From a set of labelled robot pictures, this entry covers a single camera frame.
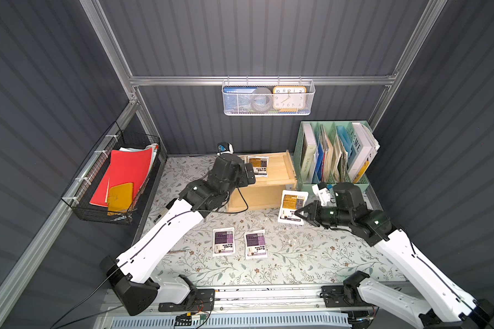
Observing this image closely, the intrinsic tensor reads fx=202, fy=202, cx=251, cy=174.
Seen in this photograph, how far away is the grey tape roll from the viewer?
87cm

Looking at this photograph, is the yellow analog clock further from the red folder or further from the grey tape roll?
the red folder

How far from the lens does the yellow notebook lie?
2.21 feet
